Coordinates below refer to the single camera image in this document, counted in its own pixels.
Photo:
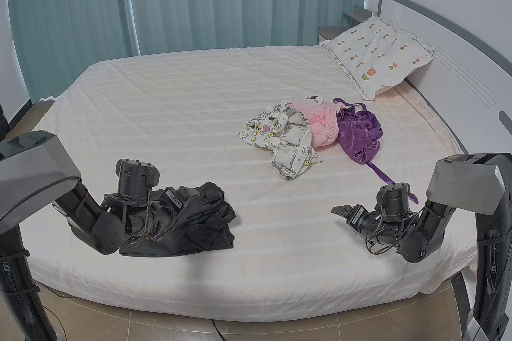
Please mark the bed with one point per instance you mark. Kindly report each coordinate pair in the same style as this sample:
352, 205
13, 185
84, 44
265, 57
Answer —
180, 111

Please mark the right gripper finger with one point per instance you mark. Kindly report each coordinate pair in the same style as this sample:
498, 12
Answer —
352, 208
343, 212

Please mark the black T-shirt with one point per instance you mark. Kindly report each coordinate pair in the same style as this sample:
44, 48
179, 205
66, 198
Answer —
200, 227

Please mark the pink garment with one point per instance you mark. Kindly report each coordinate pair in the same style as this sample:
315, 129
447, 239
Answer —
320, 123

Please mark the white printed pillow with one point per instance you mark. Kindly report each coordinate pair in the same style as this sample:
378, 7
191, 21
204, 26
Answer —
376, 51

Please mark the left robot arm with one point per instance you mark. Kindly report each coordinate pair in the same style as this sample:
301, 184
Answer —
80, 211

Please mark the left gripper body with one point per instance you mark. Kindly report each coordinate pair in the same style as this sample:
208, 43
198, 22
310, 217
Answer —
172, 203

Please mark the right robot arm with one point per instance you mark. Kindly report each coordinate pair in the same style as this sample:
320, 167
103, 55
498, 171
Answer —
460, 187

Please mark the grey bedside table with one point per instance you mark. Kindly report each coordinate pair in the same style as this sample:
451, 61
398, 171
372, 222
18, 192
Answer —
332, 33

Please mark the white printed pyjama top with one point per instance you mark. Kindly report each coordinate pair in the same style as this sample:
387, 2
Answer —
292, 155

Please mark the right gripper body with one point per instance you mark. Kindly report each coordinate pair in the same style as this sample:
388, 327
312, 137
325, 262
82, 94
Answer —
362, 223

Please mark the purple garment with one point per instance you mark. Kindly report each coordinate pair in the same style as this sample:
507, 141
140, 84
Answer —
358, 135

